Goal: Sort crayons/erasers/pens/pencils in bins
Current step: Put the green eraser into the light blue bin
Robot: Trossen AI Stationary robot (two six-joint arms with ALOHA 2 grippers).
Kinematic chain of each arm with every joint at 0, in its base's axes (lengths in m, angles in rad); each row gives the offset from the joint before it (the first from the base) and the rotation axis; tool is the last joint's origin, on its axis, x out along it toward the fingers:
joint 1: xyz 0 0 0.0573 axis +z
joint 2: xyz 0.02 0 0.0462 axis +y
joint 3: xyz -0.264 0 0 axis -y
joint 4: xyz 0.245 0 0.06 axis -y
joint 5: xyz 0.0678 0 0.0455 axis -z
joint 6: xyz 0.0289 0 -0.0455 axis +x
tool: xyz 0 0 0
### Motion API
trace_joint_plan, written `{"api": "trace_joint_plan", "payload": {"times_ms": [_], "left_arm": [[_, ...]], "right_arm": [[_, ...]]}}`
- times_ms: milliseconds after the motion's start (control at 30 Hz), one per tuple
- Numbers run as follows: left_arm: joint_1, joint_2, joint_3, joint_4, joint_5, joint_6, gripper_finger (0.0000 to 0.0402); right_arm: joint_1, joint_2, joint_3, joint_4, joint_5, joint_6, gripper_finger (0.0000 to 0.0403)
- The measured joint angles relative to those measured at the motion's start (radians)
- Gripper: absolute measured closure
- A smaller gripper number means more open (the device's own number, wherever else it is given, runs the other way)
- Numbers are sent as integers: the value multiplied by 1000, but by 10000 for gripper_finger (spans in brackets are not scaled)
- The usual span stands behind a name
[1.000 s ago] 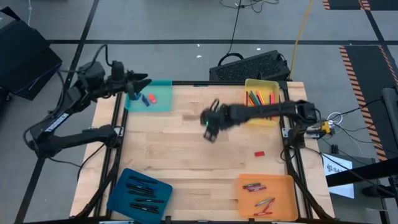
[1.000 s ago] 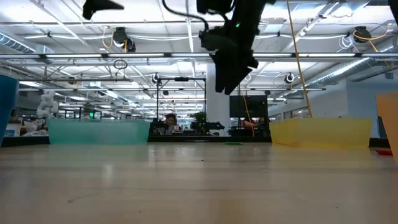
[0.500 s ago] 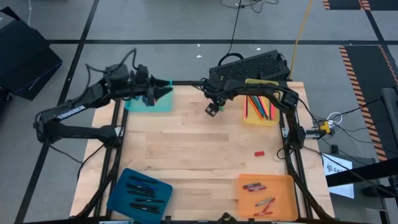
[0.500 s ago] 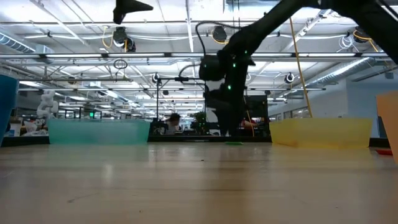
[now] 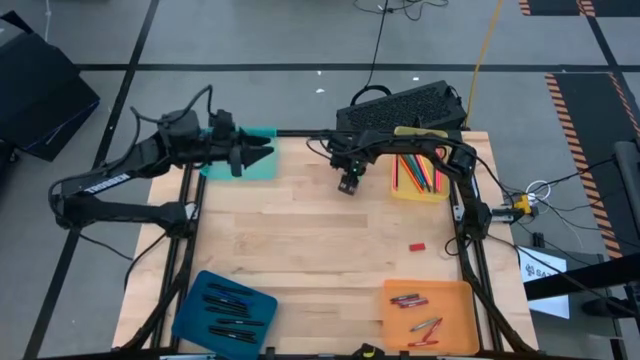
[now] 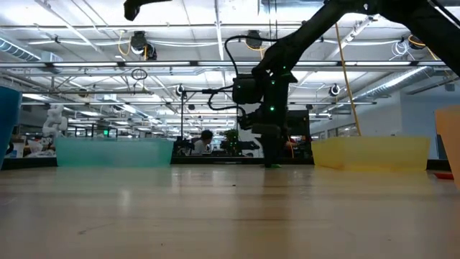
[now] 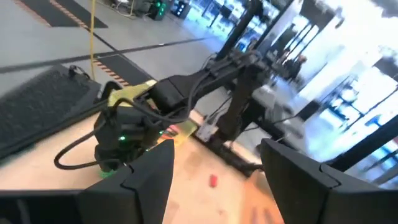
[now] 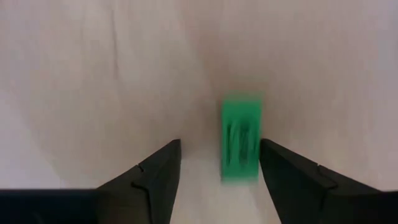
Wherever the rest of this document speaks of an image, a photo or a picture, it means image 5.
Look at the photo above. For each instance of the yellow tag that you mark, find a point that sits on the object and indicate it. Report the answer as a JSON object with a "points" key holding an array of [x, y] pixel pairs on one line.
{"points": [[523, 204]]}

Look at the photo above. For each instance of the grey pole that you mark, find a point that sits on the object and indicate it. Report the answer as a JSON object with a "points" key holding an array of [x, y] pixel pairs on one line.
{"points": [[629, 175]]}

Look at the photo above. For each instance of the dark navy pencil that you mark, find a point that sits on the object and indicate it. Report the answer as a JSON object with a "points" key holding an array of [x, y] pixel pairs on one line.
{"points": [[421, 172]]}

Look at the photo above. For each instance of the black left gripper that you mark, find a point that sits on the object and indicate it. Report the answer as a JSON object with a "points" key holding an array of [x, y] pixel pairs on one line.
{"points": [[236, 160]]}

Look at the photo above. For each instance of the black device yellow mark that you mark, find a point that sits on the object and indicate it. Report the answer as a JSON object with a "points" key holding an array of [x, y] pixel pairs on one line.
{"points": [[367, 352]]}

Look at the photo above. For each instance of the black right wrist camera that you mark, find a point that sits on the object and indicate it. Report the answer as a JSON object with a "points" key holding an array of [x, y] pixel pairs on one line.
{"points": [[345, 145]]}

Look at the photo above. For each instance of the yellow plastic bin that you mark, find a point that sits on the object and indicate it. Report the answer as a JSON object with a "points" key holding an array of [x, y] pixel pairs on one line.
{"points": [[420, 196]]}

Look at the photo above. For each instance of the blue pen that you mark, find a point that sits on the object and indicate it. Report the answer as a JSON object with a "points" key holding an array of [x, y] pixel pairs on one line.
{"points": [[227, 299]]}

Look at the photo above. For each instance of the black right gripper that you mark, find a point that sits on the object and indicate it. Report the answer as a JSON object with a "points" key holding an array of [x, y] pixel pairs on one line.
{"points": [[350, 175]]}

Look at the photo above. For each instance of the black beam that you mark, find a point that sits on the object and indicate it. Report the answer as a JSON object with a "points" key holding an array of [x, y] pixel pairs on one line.
{"points": [[575, 280]]}

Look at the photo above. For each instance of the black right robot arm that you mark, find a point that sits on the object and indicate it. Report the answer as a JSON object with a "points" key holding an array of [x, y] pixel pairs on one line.
{"points": [[415, 145]]}

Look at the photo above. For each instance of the red eraser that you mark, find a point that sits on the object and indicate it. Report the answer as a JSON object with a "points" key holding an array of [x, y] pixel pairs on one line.
{"points": [[417, 246]]}

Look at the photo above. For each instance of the black pen white scale print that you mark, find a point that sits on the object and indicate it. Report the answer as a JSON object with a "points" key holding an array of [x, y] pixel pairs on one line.
{"points": [[240, 322]]}

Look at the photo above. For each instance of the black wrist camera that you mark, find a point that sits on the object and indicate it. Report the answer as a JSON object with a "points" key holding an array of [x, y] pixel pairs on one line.
{"points": [[222, 124], [345, 145]]}

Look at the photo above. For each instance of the dark blue plastic bin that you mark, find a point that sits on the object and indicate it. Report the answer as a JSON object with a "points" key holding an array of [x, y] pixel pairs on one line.
{"points": [[225, 315]]}

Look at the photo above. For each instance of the black computer case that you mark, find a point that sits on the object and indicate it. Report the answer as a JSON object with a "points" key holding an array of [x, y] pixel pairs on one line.
{"points": [[400, 110]]}

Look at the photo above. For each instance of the large black box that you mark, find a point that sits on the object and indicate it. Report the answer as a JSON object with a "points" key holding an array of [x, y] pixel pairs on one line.
{"points": [[40, 95]]}

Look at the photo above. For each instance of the orange plastic bin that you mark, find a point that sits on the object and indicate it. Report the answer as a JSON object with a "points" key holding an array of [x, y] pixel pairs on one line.
{"points": [[450, 310]]}

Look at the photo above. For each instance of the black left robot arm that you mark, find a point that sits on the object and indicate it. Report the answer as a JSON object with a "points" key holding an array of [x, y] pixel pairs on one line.
{"points": [[105, 182]]}

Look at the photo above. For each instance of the brown pencil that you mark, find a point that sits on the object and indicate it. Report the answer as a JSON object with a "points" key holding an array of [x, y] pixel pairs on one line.
{"points": [[395, 172]]}

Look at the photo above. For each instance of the black mat orange hazard stripes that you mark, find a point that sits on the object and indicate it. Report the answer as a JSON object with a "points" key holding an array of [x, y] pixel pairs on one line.
{"points": [[585, 115], [550, 6]]}

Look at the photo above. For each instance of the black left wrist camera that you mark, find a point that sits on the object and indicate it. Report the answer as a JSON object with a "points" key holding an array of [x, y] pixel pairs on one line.
{"points": [[222, 124]]}

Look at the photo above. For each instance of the orange pencil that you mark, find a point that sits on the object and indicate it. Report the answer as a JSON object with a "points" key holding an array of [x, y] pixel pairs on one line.
{"points": [[425, 167], [410, 174]]}

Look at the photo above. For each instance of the green pencil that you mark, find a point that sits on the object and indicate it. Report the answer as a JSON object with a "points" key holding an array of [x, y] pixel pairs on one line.
{"points": [[414, 167]]}

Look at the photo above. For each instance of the teal plastic bin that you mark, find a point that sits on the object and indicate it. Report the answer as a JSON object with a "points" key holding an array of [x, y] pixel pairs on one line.
{"points": [[265, 171]]}

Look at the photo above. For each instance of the white printed sign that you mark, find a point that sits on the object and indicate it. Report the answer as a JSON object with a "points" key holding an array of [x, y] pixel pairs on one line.
{"points": [[555, 307]]}

